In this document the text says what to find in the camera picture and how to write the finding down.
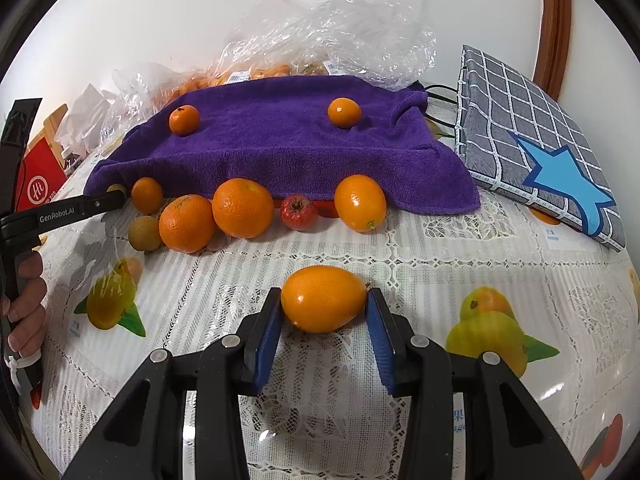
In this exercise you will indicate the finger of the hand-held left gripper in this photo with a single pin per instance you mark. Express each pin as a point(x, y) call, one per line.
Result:
point(70, 212)
point(20, 135)

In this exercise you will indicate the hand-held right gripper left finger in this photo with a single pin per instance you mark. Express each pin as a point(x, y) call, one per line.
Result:
point(266, 332)

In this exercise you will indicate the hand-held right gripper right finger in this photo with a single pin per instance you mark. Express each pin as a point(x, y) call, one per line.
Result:
point(381, 332)

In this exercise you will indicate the oval orange kumquat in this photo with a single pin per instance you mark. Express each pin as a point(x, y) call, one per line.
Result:
point(360, 202)
point(323, 299)

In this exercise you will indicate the person's left hand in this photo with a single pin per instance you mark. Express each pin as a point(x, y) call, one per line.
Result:
point(30, 305)

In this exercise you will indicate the cardboard box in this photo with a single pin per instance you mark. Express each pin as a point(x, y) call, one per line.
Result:
point(55, 116)

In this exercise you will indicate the red box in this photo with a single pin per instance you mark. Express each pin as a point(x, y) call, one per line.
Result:
point(40, 175)

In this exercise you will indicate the brown longan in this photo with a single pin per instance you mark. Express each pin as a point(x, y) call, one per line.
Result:
point(118, 189)
point(145, 232)

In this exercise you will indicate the white plastic bag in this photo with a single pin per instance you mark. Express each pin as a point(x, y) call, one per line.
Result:
point(82, 115)

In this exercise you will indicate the small orange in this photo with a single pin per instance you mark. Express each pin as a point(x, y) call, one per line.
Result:
point(147, 195)
point(344, 112)
point(184, 120)

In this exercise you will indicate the lace fruit-print tablecloth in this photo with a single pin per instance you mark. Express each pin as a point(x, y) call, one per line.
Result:
point(450, 270)

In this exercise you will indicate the large orange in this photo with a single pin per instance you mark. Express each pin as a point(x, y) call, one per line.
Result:
point(243, 207)
point(186, 223)

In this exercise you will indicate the small red fruit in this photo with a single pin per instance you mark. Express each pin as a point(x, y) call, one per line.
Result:
point(298, 211)
point(327, 207)

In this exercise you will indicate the small clear plastic bag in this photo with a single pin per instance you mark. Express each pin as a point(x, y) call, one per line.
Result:
point(150, 85)

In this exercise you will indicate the purple towel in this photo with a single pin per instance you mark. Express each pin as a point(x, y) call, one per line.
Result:
point(295, 145)

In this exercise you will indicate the grey checked bag blue star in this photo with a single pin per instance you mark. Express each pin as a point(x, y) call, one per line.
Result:
point(530, 130)

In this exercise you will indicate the large clear plastic bag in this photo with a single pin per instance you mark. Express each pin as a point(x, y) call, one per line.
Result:
point(330, 25)

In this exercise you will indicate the wooden frame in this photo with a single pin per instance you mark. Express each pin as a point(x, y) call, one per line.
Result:
point(556, 25)

